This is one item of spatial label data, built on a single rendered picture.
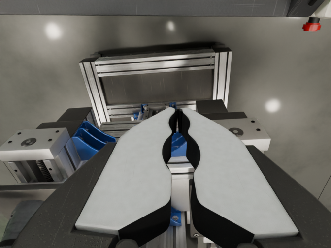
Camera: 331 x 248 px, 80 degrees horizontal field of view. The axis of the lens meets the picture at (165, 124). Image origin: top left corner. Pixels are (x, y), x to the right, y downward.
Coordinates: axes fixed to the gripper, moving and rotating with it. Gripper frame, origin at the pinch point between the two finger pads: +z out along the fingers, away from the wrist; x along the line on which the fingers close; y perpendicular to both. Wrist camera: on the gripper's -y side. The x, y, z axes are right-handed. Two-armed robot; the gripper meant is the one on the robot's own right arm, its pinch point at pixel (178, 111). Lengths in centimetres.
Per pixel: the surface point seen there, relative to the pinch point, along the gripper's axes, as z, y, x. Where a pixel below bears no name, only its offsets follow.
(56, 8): 28.2, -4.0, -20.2
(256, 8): 28.2, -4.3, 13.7
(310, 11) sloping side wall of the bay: 27.2, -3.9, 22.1
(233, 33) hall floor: 123, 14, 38
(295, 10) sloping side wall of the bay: 27.2, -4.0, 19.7
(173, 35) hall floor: 123, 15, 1
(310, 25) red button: 42, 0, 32
